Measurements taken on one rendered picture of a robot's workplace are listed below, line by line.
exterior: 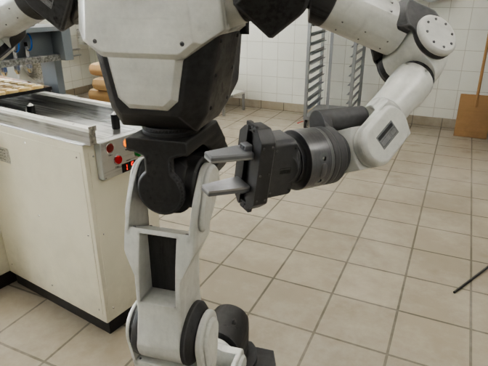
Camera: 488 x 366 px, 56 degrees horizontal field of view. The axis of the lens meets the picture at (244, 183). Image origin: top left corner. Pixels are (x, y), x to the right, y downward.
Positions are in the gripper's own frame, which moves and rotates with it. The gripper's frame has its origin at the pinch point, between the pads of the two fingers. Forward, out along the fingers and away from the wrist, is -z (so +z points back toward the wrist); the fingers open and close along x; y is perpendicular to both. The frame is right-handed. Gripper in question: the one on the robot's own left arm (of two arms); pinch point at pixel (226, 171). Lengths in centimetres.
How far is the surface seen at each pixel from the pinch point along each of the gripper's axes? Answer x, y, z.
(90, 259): -86, -100, 5
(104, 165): -47, -101, 12
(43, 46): -26, -193, 10
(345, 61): -72, -329, 346
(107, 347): -122, -88, 7
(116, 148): -42, -104, 17
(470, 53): -41, -228, 413
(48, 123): -37, -120, -2
